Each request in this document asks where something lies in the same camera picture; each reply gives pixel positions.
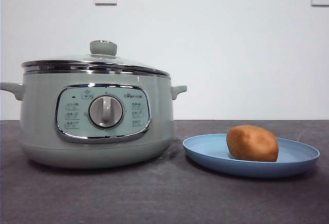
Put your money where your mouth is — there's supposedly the brown potato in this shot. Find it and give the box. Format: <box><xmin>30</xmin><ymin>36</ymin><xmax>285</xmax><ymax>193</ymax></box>
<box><xmin>226</xmin><ymin>124</ymin><xmax>280</xmax><ymax>163</ymax></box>

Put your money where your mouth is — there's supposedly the pale green electric steamer pot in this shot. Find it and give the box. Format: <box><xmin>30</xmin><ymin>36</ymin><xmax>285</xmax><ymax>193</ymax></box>
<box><xmin>0</xmin><ymin>62</ymin><xmax>188</xmax><ymax>170</ymax></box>

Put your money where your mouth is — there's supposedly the glass lid with green knob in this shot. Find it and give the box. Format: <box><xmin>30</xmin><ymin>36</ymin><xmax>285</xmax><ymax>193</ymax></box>
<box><xmin>21</xmin><ymin>40</ymin><xmax>171</xmax><ymax>78</ymax></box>

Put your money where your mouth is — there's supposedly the blue round plate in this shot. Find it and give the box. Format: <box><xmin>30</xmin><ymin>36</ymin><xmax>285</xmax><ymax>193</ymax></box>
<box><xmin>182</xmin><ymin>133</ymin><xmax>321</xmax><ymax>179</ymax></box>

